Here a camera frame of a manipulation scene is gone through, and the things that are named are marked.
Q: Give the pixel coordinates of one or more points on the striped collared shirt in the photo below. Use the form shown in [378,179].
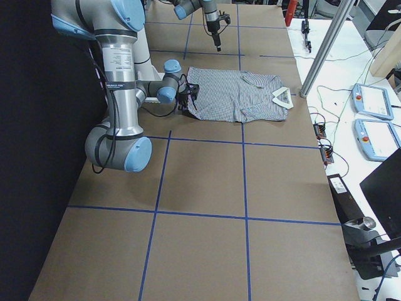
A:
[238,96]

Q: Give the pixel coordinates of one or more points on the red cylinder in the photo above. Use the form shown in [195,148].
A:
[290,12]

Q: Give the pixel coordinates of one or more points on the black handheld gripper stick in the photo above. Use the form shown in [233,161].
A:
[305,29]

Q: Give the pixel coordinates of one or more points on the upper small circuit board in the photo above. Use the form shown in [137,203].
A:
[319,130]

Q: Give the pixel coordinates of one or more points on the small circuit board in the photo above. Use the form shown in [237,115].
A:
[319,130]
[326,155]

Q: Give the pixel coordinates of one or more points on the lower small circuit board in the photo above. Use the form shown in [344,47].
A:
[326,155]

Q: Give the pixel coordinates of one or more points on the upper blue teach pendant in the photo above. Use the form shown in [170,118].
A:
[372,101]

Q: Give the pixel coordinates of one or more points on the blue teach pendant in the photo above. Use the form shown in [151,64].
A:
[372,101]
[378,139]

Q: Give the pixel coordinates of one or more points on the lower blue teach pendant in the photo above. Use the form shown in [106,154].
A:
[378,139]

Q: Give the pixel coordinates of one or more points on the black box with label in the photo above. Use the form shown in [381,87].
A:
[347,208]

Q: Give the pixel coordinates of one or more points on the black monitor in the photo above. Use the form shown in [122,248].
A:
[381,189]

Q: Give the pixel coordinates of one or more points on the silver metal cylinder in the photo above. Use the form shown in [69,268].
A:
[368,223]

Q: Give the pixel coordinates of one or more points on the black monitor stand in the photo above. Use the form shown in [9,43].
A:
[370,254]

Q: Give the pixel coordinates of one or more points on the aluminium frame post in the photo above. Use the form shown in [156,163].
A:
[327,43]

